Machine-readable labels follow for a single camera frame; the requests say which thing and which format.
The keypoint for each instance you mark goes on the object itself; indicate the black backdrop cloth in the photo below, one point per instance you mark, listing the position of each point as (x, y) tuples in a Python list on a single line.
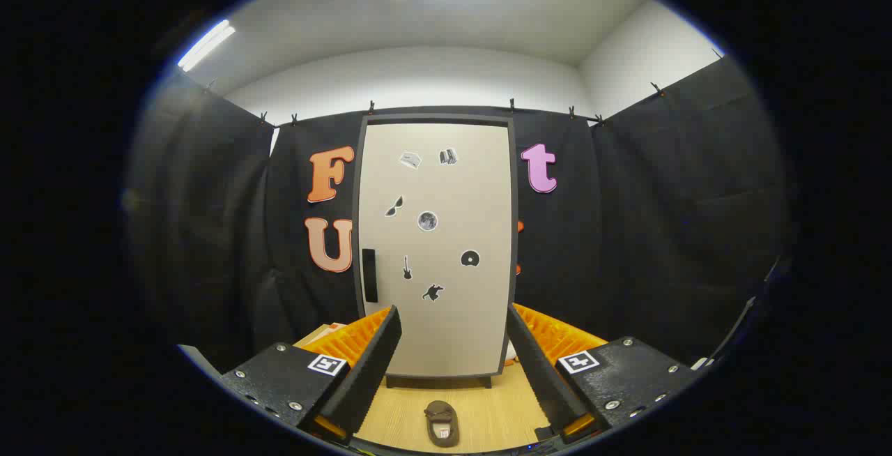
[(627, 233)]

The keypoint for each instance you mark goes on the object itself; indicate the brown fuzzy shoe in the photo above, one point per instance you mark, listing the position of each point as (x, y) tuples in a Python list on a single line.
[(440, 414)]

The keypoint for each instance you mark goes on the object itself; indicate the narrow ceiling light strip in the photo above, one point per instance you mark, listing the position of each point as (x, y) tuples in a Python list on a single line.
[(205, 44)]

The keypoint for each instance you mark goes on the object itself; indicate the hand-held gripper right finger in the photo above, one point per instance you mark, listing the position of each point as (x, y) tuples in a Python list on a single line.
[(540, 372)]

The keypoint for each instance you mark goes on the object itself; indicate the grey shoe cabinet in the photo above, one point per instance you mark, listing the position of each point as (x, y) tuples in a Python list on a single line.
[(439, 381)]

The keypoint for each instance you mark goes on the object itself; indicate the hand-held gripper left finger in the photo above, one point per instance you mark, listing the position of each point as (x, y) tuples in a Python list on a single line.
[(369, 379)]

